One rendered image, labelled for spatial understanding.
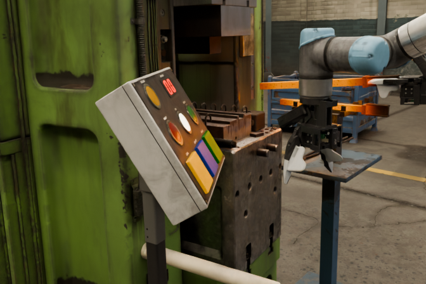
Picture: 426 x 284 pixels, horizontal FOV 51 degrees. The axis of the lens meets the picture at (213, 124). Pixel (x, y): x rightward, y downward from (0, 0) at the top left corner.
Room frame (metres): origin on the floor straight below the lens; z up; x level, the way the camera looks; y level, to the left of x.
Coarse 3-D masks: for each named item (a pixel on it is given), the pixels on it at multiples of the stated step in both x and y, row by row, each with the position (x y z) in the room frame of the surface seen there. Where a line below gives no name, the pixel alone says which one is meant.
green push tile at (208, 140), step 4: (204, 132) 1.08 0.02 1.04; (208, 132) 1.07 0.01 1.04; (204, 136) 1.02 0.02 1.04; (208, 136) 1.05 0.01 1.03; (204, 140) 1.02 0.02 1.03; (208, 140) 1.03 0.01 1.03; (212, 140) 1.07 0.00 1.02; (208, 144) 1.02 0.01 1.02; (212, 144) 1.05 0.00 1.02; (216, 144) 1.08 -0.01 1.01; (208, 148) 1.02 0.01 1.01; (212, 148) 1.03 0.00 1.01; (216, 148) 1.06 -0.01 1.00; (212, 152) 1.02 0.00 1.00; (216, 152) 1.04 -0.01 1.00; (220, 152) 1.07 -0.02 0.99; (216, 156) 1.02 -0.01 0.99; (220, 156) 1.05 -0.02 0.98; (216, 160) 1.02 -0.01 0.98; (220, 160) 1.03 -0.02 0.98
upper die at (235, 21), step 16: (176, 16) 1.50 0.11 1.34; (192, 16) 1.46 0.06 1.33; (208, 16) 1.43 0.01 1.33; (224, 16) 1.43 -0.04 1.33; (240, 16) 1.51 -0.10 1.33; (176, 32) 1.50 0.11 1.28; (192, 32) 1.47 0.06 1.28; (208, 32) 1.43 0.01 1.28; (224, 32) 1.42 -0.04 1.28; (240, 32) 1.51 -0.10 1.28
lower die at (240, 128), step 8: (200, 112) 1.57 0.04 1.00; (232, 112) 1.56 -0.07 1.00; (240, 112) 1.60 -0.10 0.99; (208, 120) 1.49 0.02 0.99; (216, 120) 1.47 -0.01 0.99; (224, 120) 1.46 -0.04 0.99; (232, 120) 1.46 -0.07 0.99; (240, 120) 1.51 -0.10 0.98; (248, 120) 1.56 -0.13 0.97; (208, 128) 1.44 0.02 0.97; (216, 128) 1.42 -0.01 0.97; (224, 128) 1.42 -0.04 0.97; (232, 128) 1.46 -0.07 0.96; (240, 128) 1.51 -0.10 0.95; (248, 128) 1.56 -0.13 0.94; (216, 136) 1.42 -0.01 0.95; (224, 136) 1.41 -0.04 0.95; (232, 136) 1.46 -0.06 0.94; (240, 136) 1.51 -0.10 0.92
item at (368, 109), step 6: (282, 102) 1.87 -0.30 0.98; (288, 102) 1.85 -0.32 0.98; (336, 108) 1.72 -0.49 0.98; (348, 108) 1.69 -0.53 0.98; (354, 108) 1.67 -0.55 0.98; (360, 108) 1.66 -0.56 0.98; (366, 108) 1.65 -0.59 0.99; (372, 108) 1.64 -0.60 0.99; (378, 108) 1.63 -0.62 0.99; (384, 108) 1.61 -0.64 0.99; (366, 114) 1.65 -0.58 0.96; (372, 114) 1.64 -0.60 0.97; (378, 114) 1.62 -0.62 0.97; (384, 114) 1.61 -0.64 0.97
